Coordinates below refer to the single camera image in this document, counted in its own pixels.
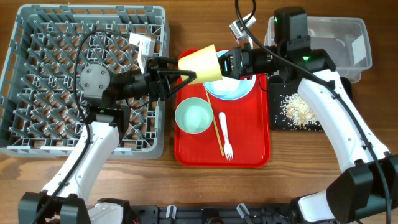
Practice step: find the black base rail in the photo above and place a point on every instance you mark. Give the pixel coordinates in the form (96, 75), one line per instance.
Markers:
(217, 214)

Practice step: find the white plastic fork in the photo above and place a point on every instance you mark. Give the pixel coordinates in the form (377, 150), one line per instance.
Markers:
(228, 150)

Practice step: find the rice and peanut waste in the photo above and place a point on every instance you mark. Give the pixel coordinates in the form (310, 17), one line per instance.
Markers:
(297, 112)

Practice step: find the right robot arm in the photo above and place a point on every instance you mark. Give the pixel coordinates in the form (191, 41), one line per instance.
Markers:
(367, 184)

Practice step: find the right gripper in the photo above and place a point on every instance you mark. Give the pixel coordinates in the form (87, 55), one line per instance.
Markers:
(244, 56)

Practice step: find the clear plastic bin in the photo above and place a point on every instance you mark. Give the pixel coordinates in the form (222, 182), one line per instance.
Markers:
(346, 41)

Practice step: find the light blue plate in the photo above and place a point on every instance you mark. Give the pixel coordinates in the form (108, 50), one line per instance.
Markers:
(229, 88)

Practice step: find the grey dishwasher rack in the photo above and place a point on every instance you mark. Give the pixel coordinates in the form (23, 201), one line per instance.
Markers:
(50, 46)

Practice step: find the red plastic tray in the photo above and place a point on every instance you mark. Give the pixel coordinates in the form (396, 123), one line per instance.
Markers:
(248, 130)

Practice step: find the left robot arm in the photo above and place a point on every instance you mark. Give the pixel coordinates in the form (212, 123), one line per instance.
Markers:
(63, 199)

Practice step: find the black waste tray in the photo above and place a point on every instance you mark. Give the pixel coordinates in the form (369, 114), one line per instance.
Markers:
(276, 89)

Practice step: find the wooden chopstick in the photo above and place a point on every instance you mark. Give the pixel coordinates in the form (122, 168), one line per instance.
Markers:
(215, 124)

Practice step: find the green bowl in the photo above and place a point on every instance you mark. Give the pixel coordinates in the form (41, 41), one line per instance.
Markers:
(193, 115)

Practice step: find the yellow cup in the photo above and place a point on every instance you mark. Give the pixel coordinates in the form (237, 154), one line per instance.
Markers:
(204, 63)

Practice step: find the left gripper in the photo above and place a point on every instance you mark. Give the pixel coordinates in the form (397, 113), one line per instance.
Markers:
(160, 88)

